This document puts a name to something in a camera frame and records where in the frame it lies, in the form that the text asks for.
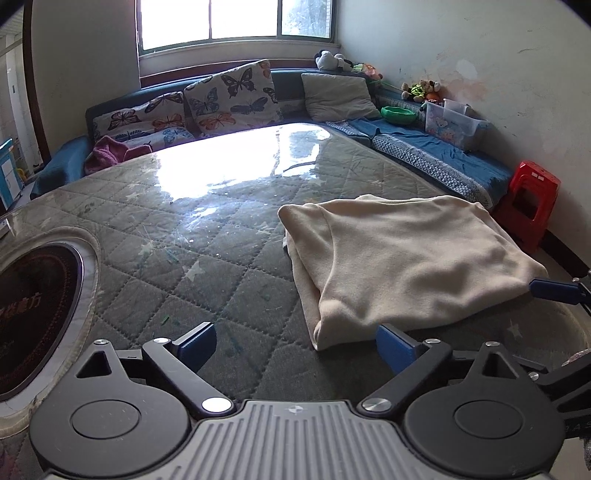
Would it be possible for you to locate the brown plush toy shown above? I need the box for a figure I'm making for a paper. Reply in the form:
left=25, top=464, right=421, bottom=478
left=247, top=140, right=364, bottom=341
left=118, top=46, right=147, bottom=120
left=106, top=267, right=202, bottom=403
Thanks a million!
left=400, top=79, right=444, bottom=103

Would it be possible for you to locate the grey cushion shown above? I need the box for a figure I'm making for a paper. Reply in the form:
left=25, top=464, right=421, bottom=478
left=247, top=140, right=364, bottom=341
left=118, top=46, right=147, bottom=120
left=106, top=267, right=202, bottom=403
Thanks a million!
left=300, top=72, right=382, bottom=122

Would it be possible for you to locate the clear plastic storage box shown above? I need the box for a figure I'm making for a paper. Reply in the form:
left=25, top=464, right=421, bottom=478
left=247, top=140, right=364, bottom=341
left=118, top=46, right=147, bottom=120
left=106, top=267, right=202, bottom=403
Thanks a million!
left=423, top=98, right=489, bottom=151

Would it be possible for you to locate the butterfly print cushion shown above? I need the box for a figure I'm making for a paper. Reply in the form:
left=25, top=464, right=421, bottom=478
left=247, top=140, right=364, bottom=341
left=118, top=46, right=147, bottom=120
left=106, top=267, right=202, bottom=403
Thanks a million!
left=183, top=59, right=283, bottom=139
left=92, top=91, right=197, bottom=148

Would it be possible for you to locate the dark wooden door frame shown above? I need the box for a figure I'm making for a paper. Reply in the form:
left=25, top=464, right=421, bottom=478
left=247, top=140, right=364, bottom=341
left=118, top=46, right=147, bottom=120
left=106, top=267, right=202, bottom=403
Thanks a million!
left=22, top=0, right=52, bottom=164

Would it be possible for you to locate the black round induction cooker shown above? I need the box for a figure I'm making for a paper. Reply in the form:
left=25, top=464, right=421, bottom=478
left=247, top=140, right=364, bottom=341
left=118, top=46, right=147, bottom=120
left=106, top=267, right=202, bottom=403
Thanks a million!
left=0, top=225, right=101, bottom=417

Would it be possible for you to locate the window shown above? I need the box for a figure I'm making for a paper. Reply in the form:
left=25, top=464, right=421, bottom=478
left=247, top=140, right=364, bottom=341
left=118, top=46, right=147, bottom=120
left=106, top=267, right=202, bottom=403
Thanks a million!
left=136, top=0, right=341, bottom=57

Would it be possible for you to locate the blue sofa seat cover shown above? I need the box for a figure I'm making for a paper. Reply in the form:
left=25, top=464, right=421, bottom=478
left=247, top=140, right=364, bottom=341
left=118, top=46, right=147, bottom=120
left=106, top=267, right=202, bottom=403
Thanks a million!
left=325, top=117, right=515, bottom=209

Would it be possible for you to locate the red plastic stool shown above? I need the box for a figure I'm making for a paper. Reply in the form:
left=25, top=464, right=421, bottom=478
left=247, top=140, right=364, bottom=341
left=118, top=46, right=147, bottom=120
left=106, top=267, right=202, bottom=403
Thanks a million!
left=491, top=160, right=562, bottom=253

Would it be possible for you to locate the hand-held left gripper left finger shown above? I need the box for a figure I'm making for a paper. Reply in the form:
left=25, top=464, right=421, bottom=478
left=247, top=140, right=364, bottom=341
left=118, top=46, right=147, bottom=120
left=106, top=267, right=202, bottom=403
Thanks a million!
left=76, top=322, right=236, bottom=418

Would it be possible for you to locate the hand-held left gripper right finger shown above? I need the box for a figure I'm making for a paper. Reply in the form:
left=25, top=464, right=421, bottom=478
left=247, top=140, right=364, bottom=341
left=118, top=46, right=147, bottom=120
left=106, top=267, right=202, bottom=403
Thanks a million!
left=355, top=323, right=546, bottom=418

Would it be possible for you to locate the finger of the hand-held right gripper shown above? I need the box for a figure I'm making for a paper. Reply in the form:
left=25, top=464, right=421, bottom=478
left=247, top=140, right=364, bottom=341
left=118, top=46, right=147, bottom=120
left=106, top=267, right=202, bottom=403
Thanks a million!
left=529, top=272, right=591, bottom=319

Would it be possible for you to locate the colourful plush toy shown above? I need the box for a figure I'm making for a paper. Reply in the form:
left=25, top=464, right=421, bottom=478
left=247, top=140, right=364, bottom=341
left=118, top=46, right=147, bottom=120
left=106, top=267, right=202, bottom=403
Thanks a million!
left=353, top=62, right=384, bottom=82

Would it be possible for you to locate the green bowl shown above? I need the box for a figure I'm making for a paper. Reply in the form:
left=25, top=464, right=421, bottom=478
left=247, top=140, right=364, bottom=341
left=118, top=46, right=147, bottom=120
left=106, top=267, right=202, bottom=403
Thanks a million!
left=380, top=106, right=417, bottom=126

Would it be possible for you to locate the cream knit shirt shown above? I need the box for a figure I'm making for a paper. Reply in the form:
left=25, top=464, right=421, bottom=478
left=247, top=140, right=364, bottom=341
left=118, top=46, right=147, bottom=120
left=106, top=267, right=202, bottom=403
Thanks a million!
left=278, top=194, right=550, bottom=352

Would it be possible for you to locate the pink cloth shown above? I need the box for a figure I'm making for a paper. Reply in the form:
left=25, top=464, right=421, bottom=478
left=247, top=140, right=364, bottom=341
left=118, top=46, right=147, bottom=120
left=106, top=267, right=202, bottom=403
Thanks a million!
left=83, top=135, right=153, bottom=175

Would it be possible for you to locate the blue sofa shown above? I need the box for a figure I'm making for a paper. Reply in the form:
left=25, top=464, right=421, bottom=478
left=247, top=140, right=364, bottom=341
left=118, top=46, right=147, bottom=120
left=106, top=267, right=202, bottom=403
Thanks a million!
left=30, top=68, right=515, bottom=214

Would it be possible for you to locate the blue storage cabinet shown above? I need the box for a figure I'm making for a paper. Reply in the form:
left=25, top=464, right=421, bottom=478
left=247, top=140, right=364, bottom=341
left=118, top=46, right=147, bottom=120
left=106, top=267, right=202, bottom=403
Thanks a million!
left=0, top=137, right=27, bottom=211

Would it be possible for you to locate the black and white plush toy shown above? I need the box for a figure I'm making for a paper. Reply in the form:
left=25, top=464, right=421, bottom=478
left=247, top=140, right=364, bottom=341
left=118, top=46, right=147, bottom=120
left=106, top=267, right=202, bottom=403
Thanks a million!
left=315, top=49, right=354, bottom=73

